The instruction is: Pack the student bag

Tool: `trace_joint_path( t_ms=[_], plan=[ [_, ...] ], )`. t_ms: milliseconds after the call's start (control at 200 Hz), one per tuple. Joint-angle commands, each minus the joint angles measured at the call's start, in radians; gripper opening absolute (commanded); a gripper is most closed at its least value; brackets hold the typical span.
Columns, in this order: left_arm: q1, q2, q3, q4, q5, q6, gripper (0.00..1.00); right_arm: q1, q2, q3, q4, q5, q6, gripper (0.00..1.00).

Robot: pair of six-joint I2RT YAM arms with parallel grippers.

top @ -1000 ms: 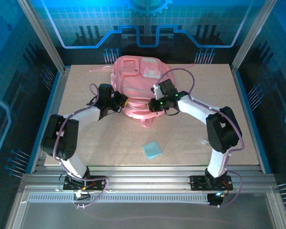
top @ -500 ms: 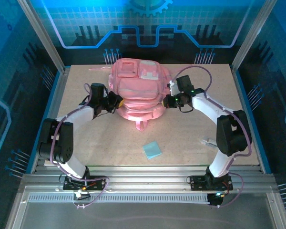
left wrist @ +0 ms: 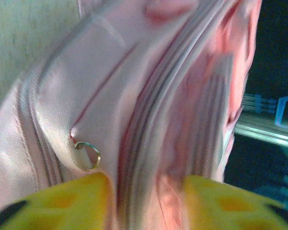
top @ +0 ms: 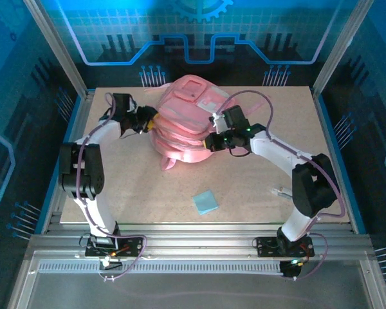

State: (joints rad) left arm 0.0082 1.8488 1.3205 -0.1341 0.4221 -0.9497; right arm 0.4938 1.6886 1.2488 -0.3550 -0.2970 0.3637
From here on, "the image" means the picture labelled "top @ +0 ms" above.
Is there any pink student backpack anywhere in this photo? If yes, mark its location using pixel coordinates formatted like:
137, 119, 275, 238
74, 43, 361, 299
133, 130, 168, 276
143, 74, 273, 171

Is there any blue sticky note pad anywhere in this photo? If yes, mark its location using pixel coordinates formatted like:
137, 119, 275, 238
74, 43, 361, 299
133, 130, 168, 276
192, 189, 219, 216

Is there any small black control box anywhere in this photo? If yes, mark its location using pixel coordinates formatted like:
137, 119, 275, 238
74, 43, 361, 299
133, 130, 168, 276
279, 259, 302, 279

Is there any grey metal tray panel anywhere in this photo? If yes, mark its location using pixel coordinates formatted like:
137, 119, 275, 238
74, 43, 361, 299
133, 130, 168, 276
6, 250, 386, 309

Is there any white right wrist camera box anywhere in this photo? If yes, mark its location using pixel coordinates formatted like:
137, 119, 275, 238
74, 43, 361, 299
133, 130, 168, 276
208, 112, 226, 133

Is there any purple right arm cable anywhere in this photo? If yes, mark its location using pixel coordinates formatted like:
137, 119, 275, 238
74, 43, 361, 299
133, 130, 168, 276
217, 89, 347, 281

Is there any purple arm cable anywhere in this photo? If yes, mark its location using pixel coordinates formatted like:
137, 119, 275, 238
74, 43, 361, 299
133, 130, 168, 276
217, 89, 347, 281
75, 92, 148, 281

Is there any aluminium table side rail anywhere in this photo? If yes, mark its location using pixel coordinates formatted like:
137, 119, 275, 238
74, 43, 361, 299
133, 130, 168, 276
40, 89, 96, 234
311, 88, 367, 234

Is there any aluminium front rail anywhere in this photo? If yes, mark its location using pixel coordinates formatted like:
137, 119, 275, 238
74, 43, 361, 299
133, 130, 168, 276
27, 221, 376, 258

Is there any aluminium frame post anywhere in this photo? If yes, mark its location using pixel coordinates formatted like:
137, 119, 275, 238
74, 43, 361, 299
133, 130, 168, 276
311, 0, 376, 99
22, 0, 90, 99

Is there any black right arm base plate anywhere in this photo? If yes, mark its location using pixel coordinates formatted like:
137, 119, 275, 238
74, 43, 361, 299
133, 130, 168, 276
256, 236, 315, 258

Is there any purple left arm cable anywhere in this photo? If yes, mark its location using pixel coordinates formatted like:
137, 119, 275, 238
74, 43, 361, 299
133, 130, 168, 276
75, 92, 148, 281

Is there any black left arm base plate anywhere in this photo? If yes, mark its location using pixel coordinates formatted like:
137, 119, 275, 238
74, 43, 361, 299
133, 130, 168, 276
84, 237, 145, 258

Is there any slotted grey cable duct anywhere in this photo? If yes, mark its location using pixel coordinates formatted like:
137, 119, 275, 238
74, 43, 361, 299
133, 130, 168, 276
37, 262, 286, 275

